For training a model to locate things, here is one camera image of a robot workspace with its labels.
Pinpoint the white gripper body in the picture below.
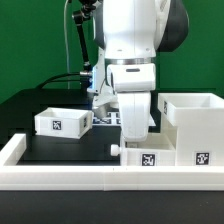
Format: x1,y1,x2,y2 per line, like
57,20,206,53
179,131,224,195
107,63,156,142

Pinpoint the white front drawer tray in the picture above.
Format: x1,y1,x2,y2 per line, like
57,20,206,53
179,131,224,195
111,133,176,166

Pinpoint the white drawer tray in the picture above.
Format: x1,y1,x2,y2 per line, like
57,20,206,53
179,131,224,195
34,107,93,139
111,133,176,166

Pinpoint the white drawer cabinet box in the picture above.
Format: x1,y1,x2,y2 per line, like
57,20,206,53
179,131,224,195
149,93,224,167

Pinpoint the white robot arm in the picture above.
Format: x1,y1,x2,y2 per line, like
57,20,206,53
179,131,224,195
88,0,189,142

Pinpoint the white rear drawer tray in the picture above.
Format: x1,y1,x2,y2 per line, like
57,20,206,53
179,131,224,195
34,107,93,139

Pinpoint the fiducial marker sheet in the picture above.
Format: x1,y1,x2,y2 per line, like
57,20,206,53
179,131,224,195
90,111,158,128

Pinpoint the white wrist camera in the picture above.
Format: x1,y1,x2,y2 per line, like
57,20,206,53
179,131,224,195
92,93,118,118

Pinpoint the black cable bundle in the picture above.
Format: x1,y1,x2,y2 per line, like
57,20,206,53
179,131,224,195
35,70,93,90

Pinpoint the white hanging cable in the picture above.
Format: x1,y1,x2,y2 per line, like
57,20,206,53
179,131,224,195
63,0,73,90

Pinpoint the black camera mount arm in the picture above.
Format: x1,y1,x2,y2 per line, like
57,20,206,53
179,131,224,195
72,0,97,72

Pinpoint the white U-shaped boundary frame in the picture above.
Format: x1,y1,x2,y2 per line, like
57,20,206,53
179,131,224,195
0,134,224,191

